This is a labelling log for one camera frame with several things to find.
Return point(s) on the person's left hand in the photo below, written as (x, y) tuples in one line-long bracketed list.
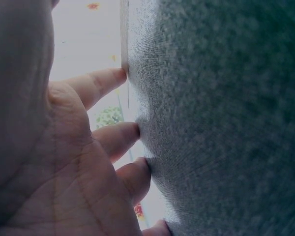
[(51, 159)]

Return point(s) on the grey green cloth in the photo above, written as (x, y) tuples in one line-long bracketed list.
[(223, 123)]

